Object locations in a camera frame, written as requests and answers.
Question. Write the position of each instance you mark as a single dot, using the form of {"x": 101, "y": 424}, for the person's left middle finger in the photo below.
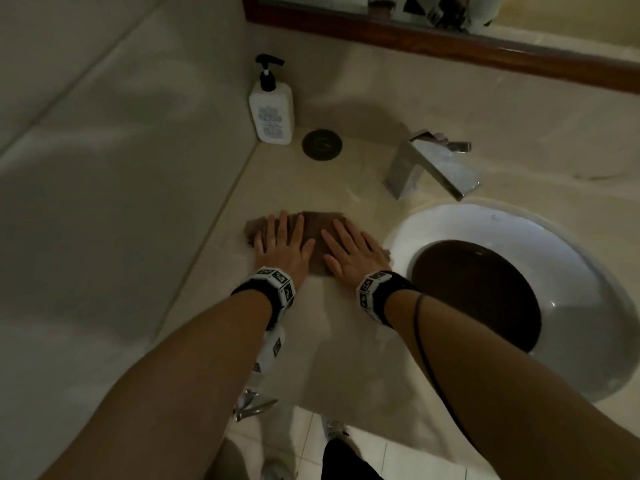
{"x": 284, "y": 227}

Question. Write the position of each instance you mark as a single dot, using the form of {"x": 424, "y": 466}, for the person's left forearm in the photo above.
{"x": 170, "y": 389}

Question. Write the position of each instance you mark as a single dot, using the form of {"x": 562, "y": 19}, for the person's right middle finger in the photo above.
{"x": 345, "y": 233}

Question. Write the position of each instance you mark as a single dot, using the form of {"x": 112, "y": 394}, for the person's right thumb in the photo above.
{"x": 331, "y": 265}

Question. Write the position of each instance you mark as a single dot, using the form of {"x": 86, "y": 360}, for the white shoe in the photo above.
{"x": 334, "y": 428}
{"x": 275, "y": 470}

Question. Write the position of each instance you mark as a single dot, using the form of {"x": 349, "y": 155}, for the person's left thumb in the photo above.
{"x": 310, "y": 250}

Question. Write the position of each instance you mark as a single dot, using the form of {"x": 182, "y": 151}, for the chrome metal bracket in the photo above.
{"x": 252, "y": 407}

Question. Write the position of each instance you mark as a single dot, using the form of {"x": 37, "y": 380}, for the black shorts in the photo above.
{"x": 347, "y": 462}

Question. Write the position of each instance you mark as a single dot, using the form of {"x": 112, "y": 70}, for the wooden framed mirror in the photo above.
{"x": 450, "y": 42}

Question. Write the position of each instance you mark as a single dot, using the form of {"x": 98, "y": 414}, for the person's right forearm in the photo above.
{"x": 510, "y": 389}

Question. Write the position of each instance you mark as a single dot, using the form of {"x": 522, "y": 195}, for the white round sink basin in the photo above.
{"x": 575, "y": 304}

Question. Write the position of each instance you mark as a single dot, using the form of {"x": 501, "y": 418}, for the person's right little finger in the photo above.
{"x": 386, "y": 255}

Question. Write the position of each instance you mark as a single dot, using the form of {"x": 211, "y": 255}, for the black white right wrist tracker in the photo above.
{"x": 377, "y": 294}

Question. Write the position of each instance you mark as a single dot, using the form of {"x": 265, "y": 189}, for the chrome square faucet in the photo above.
{"x": 430, "y": 164}

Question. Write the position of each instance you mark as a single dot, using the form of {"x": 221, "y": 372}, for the black white left wrist tracker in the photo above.
{"x": 272, "y": 289}

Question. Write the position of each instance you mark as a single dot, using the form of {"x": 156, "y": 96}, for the person's left hand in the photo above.
{"x": 282, "y": 254}

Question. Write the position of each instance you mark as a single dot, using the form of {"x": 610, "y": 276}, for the black white wrist tracker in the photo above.
{"x": 272, "y": 289}
{"x": 377, "y": 294}

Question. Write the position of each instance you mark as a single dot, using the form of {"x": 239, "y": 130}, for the white soap pump bottle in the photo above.
{"x": 271, "y": 114}

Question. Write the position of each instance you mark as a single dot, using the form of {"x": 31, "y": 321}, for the person's left little finger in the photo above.
{"x": 258, "y": 242}

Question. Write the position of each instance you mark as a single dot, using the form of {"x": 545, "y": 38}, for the round dark counter cap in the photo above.
{"x": 322, "y": 143}

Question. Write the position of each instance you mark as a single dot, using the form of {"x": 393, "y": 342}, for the person's right hand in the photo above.
{"x": 355, "y": 262}

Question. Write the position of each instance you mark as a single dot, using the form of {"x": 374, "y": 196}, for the brown cloth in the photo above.
{"x": 315, "y": 229}

